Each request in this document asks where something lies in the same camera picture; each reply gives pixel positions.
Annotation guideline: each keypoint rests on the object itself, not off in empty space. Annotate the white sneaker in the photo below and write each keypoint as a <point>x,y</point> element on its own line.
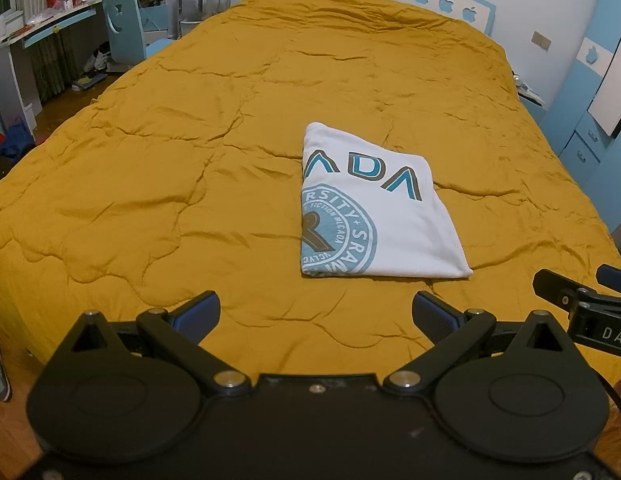
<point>98,61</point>

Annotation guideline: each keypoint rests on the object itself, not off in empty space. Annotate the brass wall switch plate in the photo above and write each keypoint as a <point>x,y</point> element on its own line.
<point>541,41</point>

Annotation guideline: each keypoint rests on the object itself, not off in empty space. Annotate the blue chair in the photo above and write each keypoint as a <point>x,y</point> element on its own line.
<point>123,25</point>

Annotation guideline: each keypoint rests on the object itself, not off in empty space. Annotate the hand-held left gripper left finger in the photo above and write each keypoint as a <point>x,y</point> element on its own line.
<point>200,310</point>

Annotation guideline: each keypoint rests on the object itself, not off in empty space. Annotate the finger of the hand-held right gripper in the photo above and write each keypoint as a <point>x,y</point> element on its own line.
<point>555,285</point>
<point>613,275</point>

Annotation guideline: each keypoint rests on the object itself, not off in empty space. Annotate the blue white wardrobe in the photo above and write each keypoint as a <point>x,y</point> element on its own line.
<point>585,145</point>

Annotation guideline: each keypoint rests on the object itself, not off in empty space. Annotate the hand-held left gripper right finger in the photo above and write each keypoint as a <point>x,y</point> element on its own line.
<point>433,312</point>

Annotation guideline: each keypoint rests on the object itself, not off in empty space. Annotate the white blue desk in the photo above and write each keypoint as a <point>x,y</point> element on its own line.
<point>45,24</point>

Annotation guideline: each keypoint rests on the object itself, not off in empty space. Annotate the yellow quilt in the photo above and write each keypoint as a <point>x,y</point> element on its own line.
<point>190,160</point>

